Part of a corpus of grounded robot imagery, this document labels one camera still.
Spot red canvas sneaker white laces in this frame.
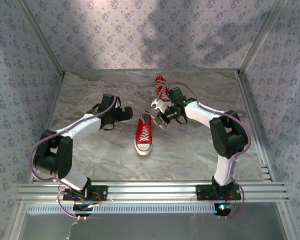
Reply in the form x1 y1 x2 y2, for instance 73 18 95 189
134 108 154 156
154 74 171 103

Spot grey sheet metal panel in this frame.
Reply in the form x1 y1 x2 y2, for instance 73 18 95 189
17 212 288 240

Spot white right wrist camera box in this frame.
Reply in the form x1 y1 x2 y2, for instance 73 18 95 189
151 98 169 116

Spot aluminium side rail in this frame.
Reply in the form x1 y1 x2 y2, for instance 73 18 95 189
29 72 66 183
236 69 276 182

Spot aluminium mounting rail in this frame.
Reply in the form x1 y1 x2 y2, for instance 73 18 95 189
14 180 291 204

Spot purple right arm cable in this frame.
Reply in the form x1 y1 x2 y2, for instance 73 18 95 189
156 82 252 220

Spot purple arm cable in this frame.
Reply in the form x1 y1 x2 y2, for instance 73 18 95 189
156 82 252 220
29 86 121 221

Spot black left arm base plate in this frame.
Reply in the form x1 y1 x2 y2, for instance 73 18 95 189
62 184 109 202

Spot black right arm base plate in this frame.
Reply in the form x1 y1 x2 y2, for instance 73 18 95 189
195 184 242 201

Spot red power wire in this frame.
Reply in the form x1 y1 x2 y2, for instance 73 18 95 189
223 191 238 203
91 191 103 206

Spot white slotted cable duct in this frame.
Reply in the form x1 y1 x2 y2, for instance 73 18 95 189
26 202 217 215

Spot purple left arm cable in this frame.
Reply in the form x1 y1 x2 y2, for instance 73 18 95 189
29 86 121 221

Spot aluminium frame post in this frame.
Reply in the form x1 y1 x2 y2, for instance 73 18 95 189
238 0 290 75
16 0 66 77

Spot white dangling string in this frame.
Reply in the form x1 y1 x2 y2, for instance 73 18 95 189
64 219 78 240

